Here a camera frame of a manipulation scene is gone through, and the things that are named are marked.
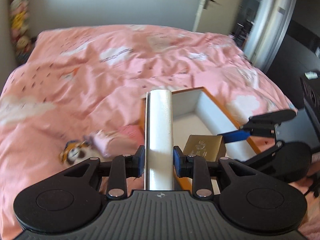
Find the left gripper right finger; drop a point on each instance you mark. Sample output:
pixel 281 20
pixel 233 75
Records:
pixel 194 167

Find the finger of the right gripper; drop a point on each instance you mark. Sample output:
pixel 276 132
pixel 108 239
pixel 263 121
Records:
pixel 276 117
pixel 235 136

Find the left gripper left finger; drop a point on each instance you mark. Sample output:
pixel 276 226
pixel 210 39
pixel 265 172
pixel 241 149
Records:
pixel 122 167

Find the gold gift box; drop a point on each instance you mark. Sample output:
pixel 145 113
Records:
pixel 211 147

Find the white glasses case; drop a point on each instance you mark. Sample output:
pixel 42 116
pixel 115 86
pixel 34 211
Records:
pixel 159 157

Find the pink notebook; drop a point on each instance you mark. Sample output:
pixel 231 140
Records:
pixel 126 140

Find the pink pouch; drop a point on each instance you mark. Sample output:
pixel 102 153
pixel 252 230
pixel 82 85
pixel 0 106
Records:
pixel 104 142

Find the orange cardboard box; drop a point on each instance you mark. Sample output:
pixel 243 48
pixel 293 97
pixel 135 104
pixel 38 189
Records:
pixel 196 111

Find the raccoon plush toy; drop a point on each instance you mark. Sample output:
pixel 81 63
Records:
pixel 77 151

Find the pink bed quilt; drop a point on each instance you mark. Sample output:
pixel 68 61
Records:
pixel 80 80

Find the white door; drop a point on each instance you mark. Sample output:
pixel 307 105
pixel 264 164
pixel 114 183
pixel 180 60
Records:
pixel 216 16

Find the plush toy hanging rack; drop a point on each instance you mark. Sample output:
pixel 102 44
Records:
pixel 19 27

